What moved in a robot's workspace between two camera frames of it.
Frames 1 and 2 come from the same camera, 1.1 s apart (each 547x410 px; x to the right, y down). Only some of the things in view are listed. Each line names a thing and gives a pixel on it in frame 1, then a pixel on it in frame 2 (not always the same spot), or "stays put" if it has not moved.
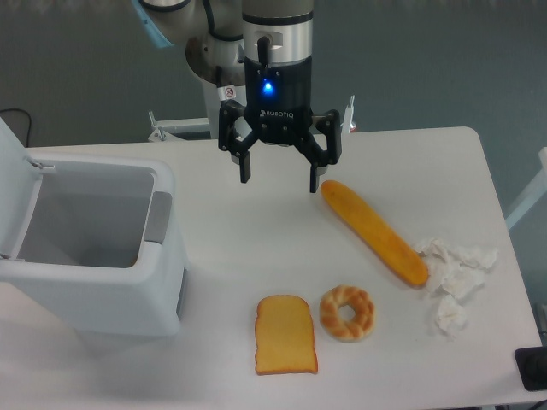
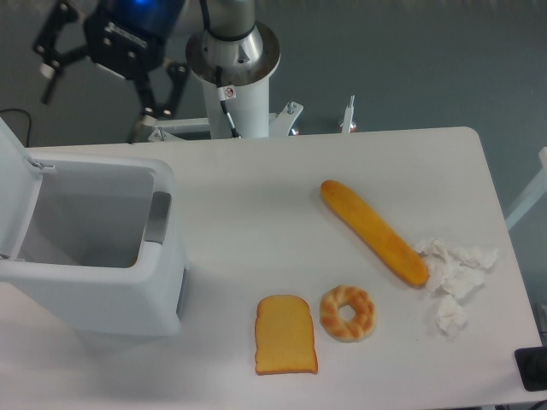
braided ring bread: (337, 297) stays put
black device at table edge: (532, 363) stays put
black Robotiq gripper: (279, 102) to (128, 37)
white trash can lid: (20, 180) stays put
